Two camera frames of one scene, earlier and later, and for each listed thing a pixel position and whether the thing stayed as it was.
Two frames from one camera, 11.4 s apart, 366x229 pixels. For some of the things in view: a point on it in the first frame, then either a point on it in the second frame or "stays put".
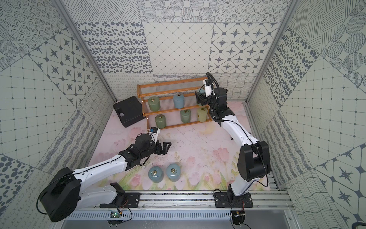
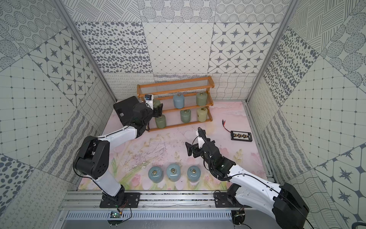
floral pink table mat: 203,155 stays put
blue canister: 173,172 stays put
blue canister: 156,174 stays put
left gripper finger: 166,145 -> 157,111
